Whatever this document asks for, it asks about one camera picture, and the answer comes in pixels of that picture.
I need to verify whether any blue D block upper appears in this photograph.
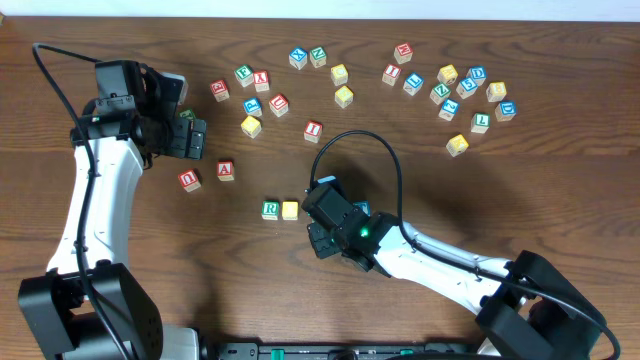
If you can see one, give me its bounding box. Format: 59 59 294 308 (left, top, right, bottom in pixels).
466 66 487 86

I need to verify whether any red U block upper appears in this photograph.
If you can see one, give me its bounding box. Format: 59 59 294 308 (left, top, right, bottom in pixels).
269 94 289 117

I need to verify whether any yellow block ball side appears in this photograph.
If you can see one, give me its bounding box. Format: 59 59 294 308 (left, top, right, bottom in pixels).
437 64 458 86

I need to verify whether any red u block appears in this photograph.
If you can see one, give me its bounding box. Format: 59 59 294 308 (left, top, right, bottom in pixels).
178 169 201 192
269 94 289 117

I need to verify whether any blue d block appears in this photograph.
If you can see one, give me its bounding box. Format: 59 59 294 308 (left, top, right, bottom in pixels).
495 101 517 122
466 66 487 86

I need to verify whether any blue L block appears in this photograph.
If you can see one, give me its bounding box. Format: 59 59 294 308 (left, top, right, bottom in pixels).
403 72 424 96

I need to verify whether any red I block right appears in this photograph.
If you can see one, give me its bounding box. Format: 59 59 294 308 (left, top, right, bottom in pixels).
382 64 401 86

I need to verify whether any yellow O block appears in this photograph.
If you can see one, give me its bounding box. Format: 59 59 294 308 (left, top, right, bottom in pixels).
281 201 299 221

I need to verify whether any red A block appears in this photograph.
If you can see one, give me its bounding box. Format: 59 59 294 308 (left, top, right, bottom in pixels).
216 161 235 182

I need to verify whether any yellow block far right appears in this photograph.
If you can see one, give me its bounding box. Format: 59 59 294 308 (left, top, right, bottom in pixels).
486 82 507 103

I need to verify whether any blue T block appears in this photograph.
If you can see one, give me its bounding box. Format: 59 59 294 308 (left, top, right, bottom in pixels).
353 201 371 216

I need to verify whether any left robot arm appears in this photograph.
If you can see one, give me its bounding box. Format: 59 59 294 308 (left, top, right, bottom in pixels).
18 60 212 359

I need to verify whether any red G block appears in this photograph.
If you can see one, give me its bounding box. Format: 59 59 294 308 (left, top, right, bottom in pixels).
210 79 230 102

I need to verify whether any blue X block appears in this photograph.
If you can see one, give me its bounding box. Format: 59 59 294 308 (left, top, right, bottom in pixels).
288 47 308 70

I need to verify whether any yellow K block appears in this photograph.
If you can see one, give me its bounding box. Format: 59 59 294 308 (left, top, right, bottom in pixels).
446 134 469 157

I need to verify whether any green F block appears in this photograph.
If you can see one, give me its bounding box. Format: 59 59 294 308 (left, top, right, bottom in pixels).
234 64 254 87

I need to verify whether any yellow G block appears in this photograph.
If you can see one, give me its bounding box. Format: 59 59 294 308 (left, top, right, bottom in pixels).
241 116 262 139

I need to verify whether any black mounting rail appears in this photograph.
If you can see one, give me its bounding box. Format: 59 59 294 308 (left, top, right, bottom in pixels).
199 339 476 360

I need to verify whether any green J block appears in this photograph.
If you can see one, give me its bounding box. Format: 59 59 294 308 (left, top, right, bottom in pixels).
179 109 196 120

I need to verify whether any blue D block right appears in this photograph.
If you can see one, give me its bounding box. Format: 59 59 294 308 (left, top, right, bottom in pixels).
495 101 517 122

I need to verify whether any red i block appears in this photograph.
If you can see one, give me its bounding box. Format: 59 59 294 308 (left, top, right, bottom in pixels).
382 64 401 86
304 121 323 143

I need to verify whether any yellow block mid centre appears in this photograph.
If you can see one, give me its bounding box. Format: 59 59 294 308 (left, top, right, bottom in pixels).
334 85 354 108

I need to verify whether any red I block centre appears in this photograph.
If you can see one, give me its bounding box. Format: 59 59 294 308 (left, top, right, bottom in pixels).
304 121 323 143

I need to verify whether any green R block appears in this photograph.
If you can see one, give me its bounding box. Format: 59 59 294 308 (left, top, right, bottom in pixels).
261 200 280 220

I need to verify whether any green L block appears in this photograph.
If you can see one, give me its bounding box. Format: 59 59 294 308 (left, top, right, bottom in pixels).
470 113 491 134

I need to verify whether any green Z block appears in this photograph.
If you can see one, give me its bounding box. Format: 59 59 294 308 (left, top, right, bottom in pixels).
430 83 451 105

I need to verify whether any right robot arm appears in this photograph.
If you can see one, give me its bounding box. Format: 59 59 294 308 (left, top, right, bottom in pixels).
302 177 606 359

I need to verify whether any yellow block upper centre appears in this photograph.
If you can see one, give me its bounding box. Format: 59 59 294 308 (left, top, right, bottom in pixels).
330 64 349 86

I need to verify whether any red H block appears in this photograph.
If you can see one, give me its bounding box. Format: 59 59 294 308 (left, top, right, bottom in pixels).
394 42 414 64

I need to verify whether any red Y block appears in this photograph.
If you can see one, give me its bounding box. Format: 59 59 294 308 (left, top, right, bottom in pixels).
253 70 270 92

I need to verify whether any red U block lower left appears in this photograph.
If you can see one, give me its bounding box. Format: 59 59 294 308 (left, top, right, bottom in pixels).
178 169 201 192

